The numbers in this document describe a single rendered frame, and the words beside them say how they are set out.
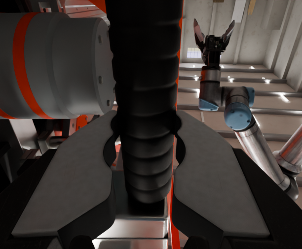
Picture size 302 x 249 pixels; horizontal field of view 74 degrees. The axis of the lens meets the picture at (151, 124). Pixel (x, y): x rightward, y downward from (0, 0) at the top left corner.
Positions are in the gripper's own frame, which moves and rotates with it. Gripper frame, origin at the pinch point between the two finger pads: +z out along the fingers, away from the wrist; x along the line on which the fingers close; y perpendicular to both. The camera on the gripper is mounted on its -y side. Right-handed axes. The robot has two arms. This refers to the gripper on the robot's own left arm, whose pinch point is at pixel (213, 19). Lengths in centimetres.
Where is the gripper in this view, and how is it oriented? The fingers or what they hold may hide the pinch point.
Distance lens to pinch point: 91.1
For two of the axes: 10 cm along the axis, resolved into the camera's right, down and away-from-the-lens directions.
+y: -0.6, 0.6, -10.0
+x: -10.0, -0.7, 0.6
